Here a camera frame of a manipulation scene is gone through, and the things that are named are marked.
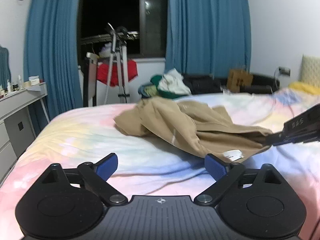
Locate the pile of mixed clothes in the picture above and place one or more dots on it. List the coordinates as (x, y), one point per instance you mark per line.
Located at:
(169, 85)

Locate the white dresser desk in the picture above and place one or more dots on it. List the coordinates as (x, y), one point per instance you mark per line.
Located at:
(17, 131)

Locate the silver tripod stand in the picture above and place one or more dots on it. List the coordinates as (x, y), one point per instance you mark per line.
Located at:
(118, 52)

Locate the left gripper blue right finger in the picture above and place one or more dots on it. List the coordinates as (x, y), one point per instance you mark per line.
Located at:
(226, 176)

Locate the yellow pillow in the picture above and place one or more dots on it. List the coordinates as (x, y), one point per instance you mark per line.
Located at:
(304, 87)

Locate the blue curtain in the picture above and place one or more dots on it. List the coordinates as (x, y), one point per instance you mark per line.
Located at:
(50, 52)
(208, 36)

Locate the white black rack frame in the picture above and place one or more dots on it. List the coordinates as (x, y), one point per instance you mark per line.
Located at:
(90, 79)

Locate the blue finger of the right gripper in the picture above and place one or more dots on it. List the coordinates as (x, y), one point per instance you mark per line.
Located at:
(275, 139)

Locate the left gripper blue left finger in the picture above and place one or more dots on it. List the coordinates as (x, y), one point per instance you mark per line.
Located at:
(95, 178)

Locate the right blue curtain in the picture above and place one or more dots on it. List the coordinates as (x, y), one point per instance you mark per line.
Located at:
(208, 36)

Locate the white wall socket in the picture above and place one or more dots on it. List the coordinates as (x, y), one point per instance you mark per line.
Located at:
(284, 71)

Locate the red cloth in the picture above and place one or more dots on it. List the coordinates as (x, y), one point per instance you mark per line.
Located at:
(102, 72)

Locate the tan khaki trousers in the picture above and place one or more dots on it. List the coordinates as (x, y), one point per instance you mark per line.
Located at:
(194, 127)

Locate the brown paper bag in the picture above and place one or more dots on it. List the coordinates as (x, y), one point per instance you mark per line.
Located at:
(238, 78)

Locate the black sofa bench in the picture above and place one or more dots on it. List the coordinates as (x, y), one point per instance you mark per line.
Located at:
(206, 84)

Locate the left blue curtain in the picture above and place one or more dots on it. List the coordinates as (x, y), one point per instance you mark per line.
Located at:
(50, 52)

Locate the pastel tie-dye bed sheet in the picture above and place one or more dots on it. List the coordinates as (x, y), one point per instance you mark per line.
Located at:
(152, 166)

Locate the cream quilted headboard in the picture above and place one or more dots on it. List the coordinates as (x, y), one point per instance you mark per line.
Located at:
(310, 72)

